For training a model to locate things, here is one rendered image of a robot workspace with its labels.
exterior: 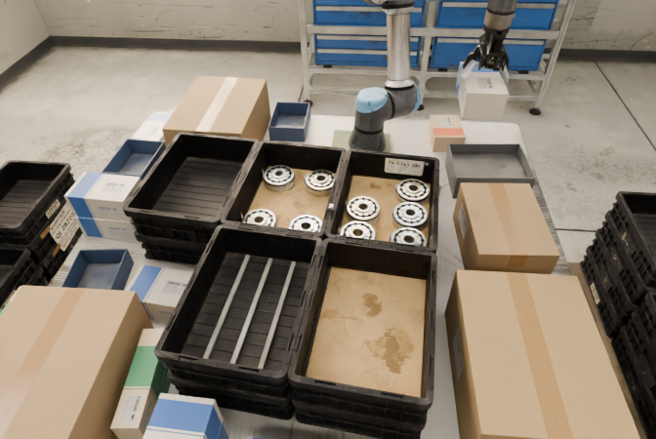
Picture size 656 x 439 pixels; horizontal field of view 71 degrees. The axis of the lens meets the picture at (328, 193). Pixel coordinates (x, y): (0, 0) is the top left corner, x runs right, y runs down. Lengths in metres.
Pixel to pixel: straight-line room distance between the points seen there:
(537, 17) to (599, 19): 1.19
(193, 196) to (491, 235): 0.94
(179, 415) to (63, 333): 0.36
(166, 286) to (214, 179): 0.42
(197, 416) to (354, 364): 0.36
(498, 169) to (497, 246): 0.50
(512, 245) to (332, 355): 0.60
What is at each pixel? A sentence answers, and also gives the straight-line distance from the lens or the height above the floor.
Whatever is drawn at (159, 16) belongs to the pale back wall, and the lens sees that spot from 4.56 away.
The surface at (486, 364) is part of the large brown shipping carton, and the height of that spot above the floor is 0.90.
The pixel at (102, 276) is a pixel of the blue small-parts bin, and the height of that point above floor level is 0.70.
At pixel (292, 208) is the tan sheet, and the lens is 1.47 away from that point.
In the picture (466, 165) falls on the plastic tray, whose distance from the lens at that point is 1.80.
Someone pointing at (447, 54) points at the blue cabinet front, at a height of 0.43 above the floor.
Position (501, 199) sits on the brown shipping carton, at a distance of 1.53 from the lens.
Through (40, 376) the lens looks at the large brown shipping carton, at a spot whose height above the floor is 0.90.
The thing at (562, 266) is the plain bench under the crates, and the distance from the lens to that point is 1.62.
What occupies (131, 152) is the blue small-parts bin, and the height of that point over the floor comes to 0.78.
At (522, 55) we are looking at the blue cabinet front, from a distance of 3.44.
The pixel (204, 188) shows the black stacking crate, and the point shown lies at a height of 0.83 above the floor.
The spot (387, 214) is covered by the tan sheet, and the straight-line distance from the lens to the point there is 1.45.
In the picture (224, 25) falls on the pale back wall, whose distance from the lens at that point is 4.38.
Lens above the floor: 1.85
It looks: 43 degrees down
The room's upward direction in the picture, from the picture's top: 2 degrees counter-clockwise
